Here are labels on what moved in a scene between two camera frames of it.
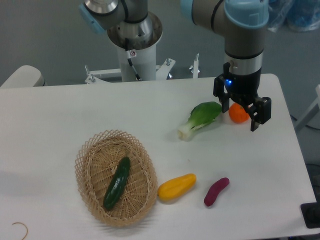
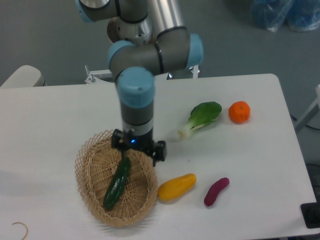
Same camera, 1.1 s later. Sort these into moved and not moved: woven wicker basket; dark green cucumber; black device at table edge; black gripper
Moved: black gripper
Not moved: dark green cucumber; black device at table edge; woven wicker basket
